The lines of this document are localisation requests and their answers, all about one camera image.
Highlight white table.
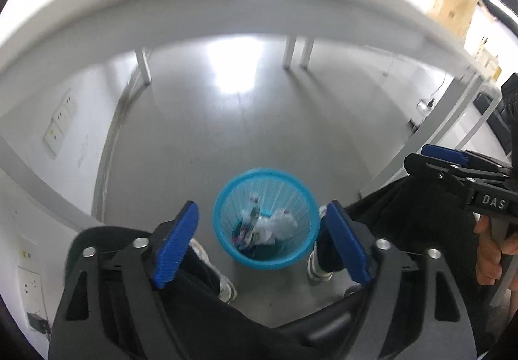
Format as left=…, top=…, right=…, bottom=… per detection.
left=0, top=0, right=499, bottom=231

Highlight blue plastic trash basket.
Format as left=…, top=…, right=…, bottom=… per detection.
left=212, top=169, right=320, bottom=270

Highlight brown cardboard box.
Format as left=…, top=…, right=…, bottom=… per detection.
left=427, top=0, right=479, bottom=43

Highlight white wall power socket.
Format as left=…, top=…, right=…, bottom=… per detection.
left=42, top=89, right=78, bottom=158

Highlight white tissue plastic bag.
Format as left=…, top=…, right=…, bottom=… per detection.
left=254, top=208, right=298, bottom=245

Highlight white sneaker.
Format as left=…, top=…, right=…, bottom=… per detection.
left=306, top=205, right=334, bottom=284
left=190, top=238, right=238, bottom=304

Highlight red snack wrapper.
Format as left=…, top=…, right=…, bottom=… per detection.
left=232, top=193, right=262, bottom=252

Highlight person's right hand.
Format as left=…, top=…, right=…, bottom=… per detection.
left=474, top=215, right=518, bottom=286

